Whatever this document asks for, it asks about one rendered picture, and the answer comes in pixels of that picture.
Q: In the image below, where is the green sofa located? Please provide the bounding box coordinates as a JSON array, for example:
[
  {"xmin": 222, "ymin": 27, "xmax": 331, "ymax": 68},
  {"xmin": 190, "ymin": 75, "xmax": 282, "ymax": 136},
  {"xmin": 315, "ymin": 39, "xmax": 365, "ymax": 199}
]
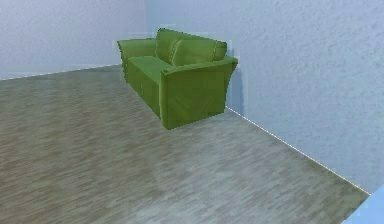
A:
[{"xmin": 116, "ymin": 27, "xmax": 239, "ymax": 131}]

